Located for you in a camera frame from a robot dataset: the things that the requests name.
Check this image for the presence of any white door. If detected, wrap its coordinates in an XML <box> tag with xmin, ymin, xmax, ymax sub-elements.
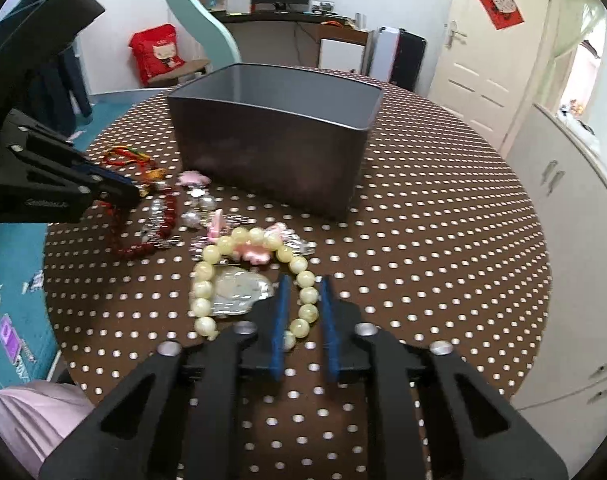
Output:
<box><xmin>428</xmin><ymin>0</ymin><xmax>549</xmax><ymax>148</ymax></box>

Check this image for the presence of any dark red bead bracelet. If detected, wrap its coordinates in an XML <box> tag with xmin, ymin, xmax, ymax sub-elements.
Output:
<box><xmin>103</xmin><ymin>184</ymin><xmax>181</xmax><ymax>261</ymax></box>

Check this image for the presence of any silver charm bracelet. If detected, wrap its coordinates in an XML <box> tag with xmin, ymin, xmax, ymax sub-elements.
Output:
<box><xmin>142</xmin><ymin>186</ymin><xmax>317</xmax><ymax>261</ymax></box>

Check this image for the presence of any brown polka dot tablecloth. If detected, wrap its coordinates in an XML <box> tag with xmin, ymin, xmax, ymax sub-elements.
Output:
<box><xmin>43</xmin><ymin>86</ymin><xmax>551</xmax><ymax>479</ymax></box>

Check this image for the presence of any teal bunk bed frame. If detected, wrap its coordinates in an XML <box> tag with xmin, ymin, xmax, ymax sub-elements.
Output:
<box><xmin>166</xmin><ymin>0</ymin><xmax>242</xmax><ymax>70</ymax></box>

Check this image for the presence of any dark desk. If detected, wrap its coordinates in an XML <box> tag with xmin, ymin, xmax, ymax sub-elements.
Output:
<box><xmin>212</xmin><ymin>11</ymin><xmax>372</xmax><ymax>73</ymax></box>

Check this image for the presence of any grey metal tin box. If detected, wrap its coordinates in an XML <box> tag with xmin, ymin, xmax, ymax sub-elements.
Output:
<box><xmin>167</xmin><ymin>63</ymin><xmax>384</xmax><ymax>220</ymax></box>

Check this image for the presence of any pink sleeve forearm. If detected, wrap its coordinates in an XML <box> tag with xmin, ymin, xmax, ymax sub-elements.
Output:
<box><xmin>0</xmin><ymin>380</ymin><xmax>94</xmax><ymax>478</ymax></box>

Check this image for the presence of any teal bed sheet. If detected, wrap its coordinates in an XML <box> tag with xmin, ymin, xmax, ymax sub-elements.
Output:
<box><xmin>0</xmin><ymin>90</ymin><xmax>150</xmax><ymax>391</ymax></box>

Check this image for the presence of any white small cabinet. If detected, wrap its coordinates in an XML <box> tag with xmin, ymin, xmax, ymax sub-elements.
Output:
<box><xmin>317</xmin><ymin>39</ymin><xmax>365</xmax><ymax>74</ymax></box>

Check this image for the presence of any red door decoration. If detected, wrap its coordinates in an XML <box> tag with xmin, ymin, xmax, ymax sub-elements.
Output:
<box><xmin>479</xmin><ymin>0</ymin><xmax>524</xmax><ymax>30</ymax></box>

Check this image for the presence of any wooden chair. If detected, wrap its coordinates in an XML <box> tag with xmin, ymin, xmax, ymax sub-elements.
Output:
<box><xmin>147</xmin><ymin>58</ymin><xmax>210</xmax><ymax>88</ymax></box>

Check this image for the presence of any white sideboard cabinet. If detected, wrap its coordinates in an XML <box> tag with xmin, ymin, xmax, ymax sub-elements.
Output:
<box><xmin>507</xmin><ymin>105</ymin><xmax>607</xmax><ymax>474</ymax></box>

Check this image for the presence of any yellow bead bracelet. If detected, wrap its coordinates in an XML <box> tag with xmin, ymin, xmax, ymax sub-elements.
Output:
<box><xmin>188</xmin><ymin>225</ymin><xmax>321</xmax><ymax>352</ymax></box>

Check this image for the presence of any dark blue hanging coat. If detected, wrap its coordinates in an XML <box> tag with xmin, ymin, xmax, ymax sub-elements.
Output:
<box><xmin>0</xmin><ymin>0</ymin><xmax>92</xmax><ymax>136</ymax></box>

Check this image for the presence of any pale jade pendant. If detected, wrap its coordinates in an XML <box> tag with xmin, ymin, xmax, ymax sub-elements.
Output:
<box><xmin>212</xmin><ymin>266</ymin><xmax>274</xmax><ymax>318</ymax></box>

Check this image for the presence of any red braided cord bracelet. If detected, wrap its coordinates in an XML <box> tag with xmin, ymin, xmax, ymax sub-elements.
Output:
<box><xmin>100</xmin><ymin>145</ymin><xmax>168</xmax><ymax>181</ymax></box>

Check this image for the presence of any red cartoon bag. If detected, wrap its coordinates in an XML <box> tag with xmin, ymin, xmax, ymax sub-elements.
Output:
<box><xmin>129</xmin><ymin>24</ymin><xmax>185</xmax><ymax>86</ymax></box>

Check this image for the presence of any pink charm bracelet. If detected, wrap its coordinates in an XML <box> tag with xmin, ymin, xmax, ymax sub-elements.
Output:
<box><xmin>176</xmin><ymin>169</ymin><xmax>289</xmax><ymax>267</ymax></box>

